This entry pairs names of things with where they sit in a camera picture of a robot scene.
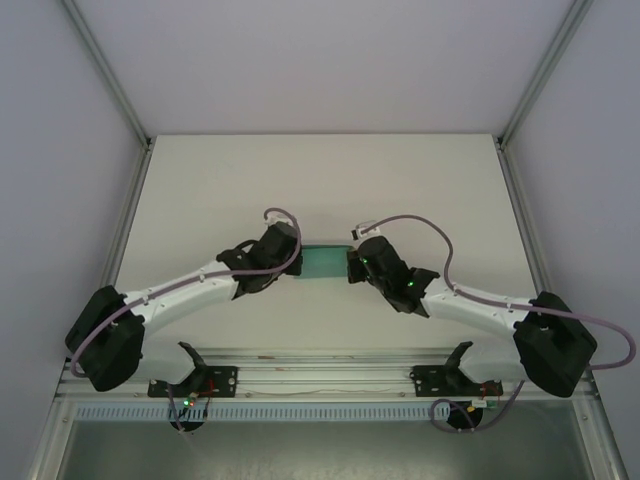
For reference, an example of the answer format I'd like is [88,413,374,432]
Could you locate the teal paper box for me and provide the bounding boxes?
[298,243,352,282]

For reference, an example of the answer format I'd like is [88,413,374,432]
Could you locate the grey metal sheet panel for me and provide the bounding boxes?
[54,419,596,480]

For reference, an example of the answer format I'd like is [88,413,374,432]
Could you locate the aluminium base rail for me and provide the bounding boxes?
[54,347,599,401]

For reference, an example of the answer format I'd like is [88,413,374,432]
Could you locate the grey slotted cable duct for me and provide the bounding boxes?
[73,403,454,422]

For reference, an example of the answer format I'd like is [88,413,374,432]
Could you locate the aluminium table side rail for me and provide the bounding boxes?
[27,137,154,480]
[497,137,629,480]

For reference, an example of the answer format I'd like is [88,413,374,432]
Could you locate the black round cable grommet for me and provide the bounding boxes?
[444,399,484,432]
[169,417,206,434]

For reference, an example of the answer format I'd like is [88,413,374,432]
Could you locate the aluminium frame post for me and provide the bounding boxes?
[59,0,154,149]
[497,0,596,149]

